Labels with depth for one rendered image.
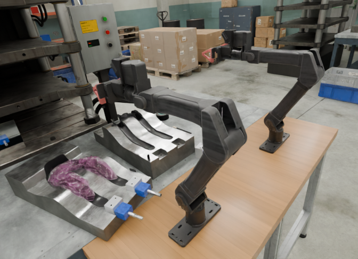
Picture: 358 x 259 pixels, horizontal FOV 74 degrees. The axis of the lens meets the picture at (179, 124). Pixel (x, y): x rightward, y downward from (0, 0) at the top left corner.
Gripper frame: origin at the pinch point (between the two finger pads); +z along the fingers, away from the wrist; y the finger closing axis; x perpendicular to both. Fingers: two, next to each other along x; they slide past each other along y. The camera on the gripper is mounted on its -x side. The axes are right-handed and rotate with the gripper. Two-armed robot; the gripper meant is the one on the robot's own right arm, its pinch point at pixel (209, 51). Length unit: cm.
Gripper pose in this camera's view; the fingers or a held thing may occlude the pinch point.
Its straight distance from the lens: 127.6
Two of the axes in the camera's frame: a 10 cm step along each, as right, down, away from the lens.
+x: 0.9, 8.9, 4.5
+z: -7.2, -2.5, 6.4
